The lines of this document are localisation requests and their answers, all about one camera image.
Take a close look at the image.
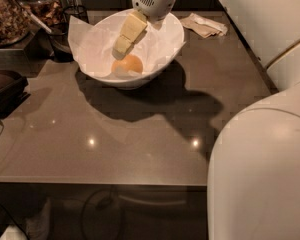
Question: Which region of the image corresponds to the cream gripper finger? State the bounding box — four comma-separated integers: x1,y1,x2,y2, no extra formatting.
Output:
112,10,147,60

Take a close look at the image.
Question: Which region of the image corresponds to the orange fruit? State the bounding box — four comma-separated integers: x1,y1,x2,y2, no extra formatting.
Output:
111,54,143,74

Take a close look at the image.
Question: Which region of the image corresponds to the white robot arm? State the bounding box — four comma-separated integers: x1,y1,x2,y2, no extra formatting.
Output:
207,0,300,240

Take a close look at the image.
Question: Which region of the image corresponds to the white bowl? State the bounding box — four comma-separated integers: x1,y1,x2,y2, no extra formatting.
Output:
71,8,185,91

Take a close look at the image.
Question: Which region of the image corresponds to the white paper liner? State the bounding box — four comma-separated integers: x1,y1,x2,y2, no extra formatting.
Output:
67,10,187,81

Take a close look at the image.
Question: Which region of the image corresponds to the crumpled beige napkin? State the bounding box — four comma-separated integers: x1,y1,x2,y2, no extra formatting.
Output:
180,13,228,38

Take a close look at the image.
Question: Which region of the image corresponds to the small glass snack jar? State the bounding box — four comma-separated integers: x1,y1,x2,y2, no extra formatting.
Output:
18,0,64,26

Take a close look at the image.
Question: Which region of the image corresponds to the large glass snack jar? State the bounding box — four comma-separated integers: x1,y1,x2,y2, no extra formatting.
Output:
0,0,29,47

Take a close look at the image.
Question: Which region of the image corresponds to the dark brown device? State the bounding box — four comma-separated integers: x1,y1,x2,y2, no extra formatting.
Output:
0,70,28,119

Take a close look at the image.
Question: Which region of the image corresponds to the black wire cup holder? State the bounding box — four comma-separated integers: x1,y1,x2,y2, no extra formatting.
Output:
48,5,89,62

